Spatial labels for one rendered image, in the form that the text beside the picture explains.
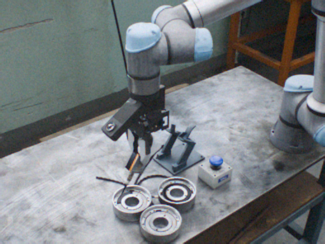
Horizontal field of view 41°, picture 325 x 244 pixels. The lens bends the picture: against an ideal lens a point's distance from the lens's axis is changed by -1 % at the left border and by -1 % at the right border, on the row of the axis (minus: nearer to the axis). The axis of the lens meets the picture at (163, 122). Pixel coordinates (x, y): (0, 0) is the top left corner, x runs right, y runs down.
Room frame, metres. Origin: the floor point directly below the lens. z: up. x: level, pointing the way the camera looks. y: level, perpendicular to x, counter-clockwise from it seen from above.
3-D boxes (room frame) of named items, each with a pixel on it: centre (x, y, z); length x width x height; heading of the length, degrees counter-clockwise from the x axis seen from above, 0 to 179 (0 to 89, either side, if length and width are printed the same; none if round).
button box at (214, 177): (0.98, -0.16, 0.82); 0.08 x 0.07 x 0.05; 128
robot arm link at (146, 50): (0.90, 0.04, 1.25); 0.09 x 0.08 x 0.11; 106
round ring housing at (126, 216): (0.85, 0.08, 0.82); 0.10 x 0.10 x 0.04
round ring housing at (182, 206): (0.89, -0.04, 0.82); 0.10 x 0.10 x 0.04
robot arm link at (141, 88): (0.90, 0.05, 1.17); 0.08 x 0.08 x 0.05
